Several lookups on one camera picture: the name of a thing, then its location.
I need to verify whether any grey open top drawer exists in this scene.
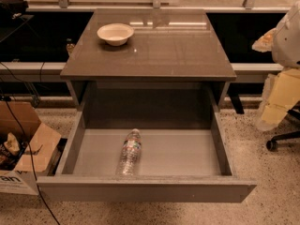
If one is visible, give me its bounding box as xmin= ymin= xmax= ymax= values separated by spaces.
xmin=37 ymin=105 xmax=257 ymax=203

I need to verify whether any black office chair base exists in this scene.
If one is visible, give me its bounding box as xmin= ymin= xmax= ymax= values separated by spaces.
xmin=265 ymin=108 xmax=300 ymax=152

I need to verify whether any small bottle behind cabinet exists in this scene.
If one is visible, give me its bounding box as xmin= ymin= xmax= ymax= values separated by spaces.
xmin=66 ymin=38 xmax=75 ymax=54

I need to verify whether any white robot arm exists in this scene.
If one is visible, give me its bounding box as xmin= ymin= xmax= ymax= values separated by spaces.
xmin=252 ymin=1 xmax=300 ymax=131

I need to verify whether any clear plastic water bottle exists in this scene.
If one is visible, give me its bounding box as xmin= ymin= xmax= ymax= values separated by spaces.
xmin=116 ymin=128 xmax=142 ymax=175

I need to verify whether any grey cabinet with counter top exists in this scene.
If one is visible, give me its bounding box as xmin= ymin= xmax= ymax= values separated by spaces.
xmin=61 ymin=8 xmax=236 ymax=113

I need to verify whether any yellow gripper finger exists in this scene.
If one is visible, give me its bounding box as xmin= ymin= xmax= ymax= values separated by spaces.
xmin=255 ymin=68 xmax=300 ymax=131
xmin=252 ymin=28 xmax=276 ymax=53

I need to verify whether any black cable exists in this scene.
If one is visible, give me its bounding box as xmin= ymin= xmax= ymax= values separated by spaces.
xmin=0 ymin=94 xmax=62 ymax=225

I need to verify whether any brown cardboard box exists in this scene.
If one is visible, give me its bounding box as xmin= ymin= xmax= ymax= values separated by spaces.
xmin=0 ymin=101 xmax=61 ymax=195

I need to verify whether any black bag on desk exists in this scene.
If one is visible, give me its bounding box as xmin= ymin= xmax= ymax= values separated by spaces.
xmin=0 ymin=0 xmax=29 ymax=20

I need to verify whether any white paper bowl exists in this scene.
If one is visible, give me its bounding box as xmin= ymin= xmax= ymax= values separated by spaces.
xmin=97 ymin=23 xmax=134 ymax=46

